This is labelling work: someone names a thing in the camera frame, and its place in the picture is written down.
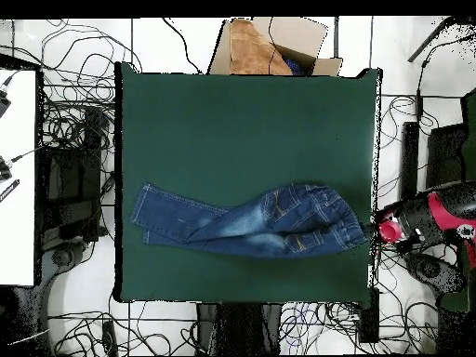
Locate black slanted rod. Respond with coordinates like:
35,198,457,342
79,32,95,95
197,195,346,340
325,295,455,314
406,16,455,63

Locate black office chair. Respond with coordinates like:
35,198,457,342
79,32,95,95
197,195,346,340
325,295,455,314
38,105,109,272
397,121,468,298

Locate single black cable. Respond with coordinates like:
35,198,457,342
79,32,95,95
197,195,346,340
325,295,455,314
161,17,204,74

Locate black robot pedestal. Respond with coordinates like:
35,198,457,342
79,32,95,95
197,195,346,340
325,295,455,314
195,301,284,356

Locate black power strip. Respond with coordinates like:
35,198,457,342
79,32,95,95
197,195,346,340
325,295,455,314
100,320,119,357

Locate black connector with cable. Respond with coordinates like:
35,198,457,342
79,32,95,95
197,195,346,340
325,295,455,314
0,72,18,118

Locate black label strip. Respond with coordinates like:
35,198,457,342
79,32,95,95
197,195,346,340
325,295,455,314
0,178,20,204

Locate cardboard box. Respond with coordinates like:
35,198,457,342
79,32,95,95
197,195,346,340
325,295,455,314
206,16,344,77

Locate black device with cable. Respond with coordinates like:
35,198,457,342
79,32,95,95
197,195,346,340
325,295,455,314
0,146,42,183

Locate black and blue cable tangle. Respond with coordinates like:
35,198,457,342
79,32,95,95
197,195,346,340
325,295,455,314
278,300,364,354

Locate blue denim jeans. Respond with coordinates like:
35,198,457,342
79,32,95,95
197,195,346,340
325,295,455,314
129,181,369,260

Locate thin black cable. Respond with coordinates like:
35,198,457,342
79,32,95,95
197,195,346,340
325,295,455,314
267,16,281,73

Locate white table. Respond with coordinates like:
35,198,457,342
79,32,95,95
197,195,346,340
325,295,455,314
0,68,38,287

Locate dark blue fabric item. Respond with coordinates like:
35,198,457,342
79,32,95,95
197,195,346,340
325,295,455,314
284,55,308,76

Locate dark green table cloth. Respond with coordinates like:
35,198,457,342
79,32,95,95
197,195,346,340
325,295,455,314
113,60,384,304

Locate brown cloth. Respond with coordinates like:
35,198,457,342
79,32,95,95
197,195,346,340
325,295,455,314
229,18,294,76

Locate green covered side table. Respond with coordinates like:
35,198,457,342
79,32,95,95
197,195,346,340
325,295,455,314
440,86,476,313

